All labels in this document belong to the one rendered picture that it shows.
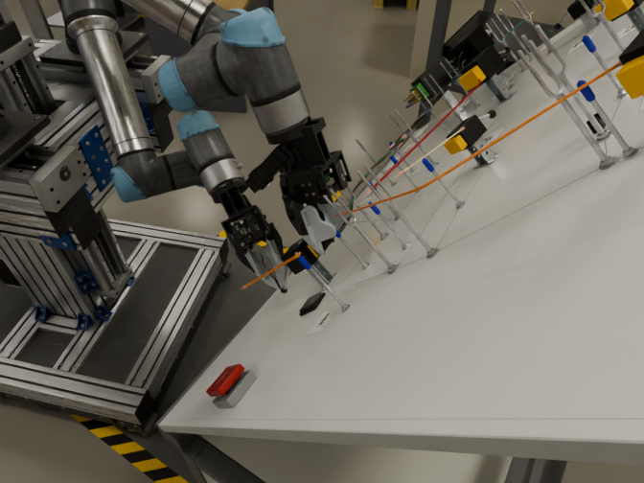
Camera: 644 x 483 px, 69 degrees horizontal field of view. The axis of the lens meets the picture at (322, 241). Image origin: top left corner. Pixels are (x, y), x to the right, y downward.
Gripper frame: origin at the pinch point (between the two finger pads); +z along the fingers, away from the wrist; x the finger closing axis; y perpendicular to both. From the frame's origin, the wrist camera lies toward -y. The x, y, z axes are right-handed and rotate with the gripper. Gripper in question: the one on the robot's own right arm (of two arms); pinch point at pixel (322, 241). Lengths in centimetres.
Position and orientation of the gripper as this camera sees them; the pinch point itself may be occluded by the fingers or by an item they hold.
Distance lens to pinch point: 77.6
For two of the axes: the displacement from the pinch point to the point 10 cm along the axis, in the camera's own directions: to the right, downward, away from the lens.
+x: 4.4, -5.6, 7.1
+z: 3.3, 8.3, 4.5
